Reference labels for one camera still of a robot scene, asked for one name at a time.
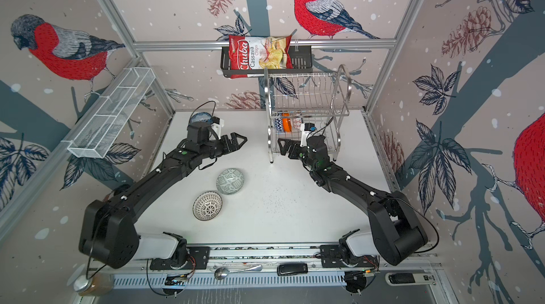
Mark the red patterned bowl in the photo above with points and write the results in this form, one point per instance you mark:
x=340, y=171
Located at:
x=278, y=124

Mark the brown white patterned bowl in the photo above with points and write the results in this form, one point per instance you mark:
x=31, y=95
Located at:
x=207, y=206

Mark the stainless steel dish rack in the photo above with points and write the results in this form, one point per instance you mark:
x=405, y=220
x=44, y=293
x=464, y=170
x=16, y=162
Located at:
x=321, y=98

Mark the metal spoon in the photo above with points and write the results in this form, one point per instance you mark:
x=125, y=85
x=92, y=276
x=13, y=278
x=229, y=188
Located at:
x=223, y=272

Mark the white wire mesh basket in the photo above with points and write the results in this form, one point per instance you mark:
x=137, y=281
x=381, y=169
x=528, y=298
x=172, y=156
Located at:
x=115, y=108

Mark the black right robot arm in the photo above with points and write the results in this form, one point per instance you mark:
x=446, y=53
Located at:
x=396, y=231

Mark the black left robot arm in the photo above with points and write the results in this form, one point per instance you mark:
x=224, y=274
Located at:
x=108, y=229

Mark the glass jar with silver lid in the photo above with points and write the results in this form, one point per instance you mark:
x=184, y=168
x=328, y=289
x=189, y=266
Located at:
x=99, y=285

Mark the blue floral white bowl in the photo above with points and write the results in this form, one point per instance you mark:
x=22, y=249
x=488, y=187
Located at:
x=203, y=117

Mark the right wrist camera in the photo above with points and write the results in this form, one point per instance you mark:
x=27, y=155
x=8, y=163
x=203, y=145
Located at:
x=306, y=129

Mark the blue triangle pattern bowl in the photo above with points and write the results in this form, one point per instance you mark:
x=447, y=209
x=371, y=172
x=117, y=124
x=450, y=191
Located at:
x=296, y=123

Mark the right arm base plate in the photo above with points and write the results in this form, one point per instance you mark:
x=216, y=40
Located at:
x=336, y=256

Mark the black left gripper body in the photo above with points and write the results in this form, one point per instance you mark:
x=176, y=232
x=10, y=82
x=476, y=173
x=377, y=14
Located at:
x=223, y=146

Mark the black remote device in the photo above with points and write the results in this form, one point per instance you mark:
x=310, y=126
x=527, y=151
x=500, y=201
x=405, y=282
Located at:
x=292, y=269

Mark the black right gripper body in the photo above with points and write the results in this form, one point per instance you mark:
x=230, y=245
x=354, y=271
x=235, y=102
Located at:
x=296, y=153

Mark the black wire shelf basket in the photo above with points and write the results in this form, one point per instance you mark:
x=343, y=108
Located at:
x=300, y=56

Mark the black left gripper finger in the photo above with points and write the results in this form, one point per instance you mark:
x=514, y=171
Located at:
x=235, y=146
x=238, y=138

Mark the orange plastic bowl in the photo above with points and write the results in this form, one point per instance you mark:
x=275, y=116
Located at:
x=286, y=123

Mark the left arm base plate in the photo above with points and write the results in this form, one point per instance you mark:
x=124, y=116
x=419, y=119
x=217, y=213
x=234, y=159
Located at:
x=185, y=258

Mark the red cassava chips bag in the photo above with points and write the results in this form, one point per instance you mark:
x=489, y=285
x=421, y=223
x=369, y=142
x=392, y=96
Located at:
x=247, y=53

